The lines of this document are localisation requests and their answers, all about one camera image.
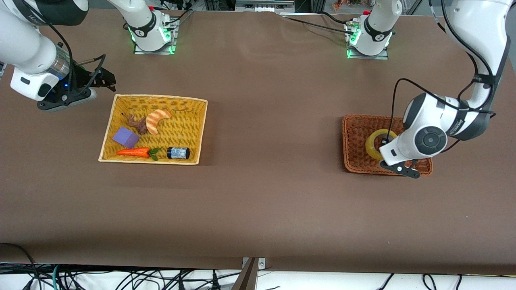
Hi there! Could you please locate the long black table cable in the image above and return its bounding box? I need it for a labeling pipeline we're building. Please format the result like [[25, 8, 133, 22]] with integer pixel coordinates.
[[283, 16, 352, 35]]

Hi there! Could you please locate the dark metal table leg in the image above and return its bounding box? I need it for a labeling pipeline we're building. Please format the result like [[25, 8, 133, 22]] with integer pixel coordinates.
[[232, 258, 258, 290]]

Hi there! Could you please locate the silver background equipment box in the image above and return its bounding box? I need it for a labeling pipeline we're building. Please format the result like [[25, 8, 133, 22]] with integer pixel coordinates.
[[235, 0, 295, 13]]

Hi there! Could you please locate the short black table cable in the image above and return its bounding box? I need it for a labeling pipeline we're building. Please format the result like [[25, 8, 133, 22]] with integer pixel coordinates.
[[318, 11, 350, 25]]

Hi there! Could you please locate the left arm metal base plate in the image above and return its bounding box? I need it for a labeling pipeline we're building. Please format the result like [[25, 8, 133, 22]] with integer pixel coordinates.
[[347, 22, 389, 60]]

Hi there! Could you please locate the black looping floor cable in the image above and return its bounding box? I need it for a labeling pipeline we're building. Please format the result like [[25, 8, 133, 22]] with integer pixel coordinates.
[[0, 243, 42, 290]]

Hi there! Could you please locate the purple cube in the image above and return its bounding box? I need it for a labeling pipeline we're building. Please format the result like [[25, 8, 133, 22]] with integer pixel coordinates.
[[112, 127, 140, 148]]

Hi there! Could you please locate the toy croissant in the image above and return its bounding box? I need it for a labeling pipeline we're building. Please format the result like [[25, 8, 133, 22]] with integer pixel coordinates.
[[145, 109, 172, 135]]

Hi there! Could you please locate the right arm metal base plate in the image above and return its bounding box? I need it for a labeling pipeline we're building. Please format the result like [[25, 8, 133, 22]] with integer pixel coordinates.
[[134, 18, 178, 55]]

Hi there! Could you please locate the brown toy animal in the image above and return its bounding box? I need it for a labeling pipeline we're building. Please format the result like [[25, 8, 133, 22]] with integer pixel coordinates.
[[122, 113, 149, 136]]

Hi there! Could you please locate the brown wicker basket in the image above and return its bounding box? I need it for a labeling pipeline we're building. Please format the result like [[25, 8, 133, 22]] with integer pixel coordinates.
[[342, 114, 434, 177]]

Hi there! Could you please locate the small black jar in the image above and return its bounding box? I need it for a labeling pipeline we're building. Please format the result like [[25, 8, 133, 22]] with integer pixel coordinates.
[[166, 147, 190, 160]]

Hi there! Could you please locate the orange toy carrot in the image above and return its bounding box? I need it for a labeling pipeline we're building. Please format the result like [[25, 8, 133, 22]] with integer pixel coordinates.
[[116, 147, 162, 162]]

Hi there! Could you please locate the yellow wicker basket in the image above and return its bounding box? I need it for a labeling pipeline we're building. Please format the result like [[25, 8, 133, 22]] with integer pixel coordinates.
[[98, 94, 208, 166]]

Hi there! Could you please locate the clear yellowish tape roll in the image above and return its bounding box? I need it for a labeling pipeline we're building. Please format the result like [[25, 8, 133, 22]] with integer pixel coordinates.
[[365, 129, 398, 160]]

